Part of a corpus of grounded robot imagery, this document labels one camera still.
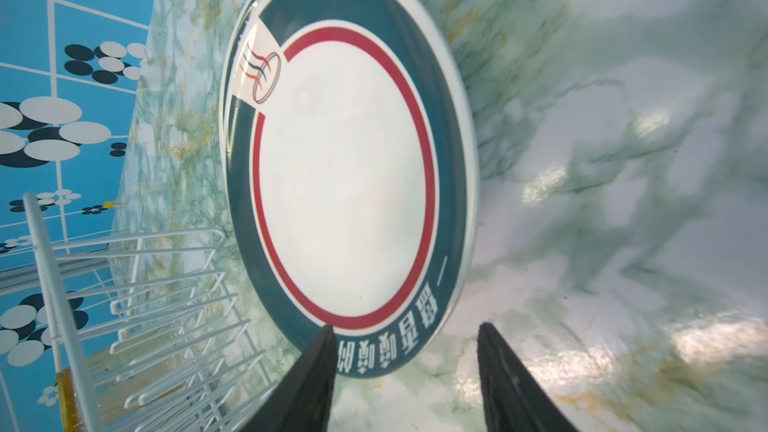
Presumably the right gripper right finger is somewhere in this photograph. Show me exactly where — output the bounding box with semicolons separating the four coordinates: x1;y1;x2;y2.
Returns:
477;322;576;432

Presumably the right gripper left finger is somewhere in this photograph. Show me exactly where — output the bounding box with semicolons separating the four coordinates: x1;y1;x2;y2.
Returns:
239;325;338;431

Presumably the white wire dish rack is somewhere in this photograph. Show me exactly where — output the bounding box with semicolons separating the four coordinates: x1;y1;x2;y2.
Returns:
1;193;277;431

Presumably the dark rimmed white plate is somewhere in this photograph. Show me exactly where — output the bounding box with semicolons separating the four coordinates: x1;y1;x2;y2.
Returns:
219;0;479;378

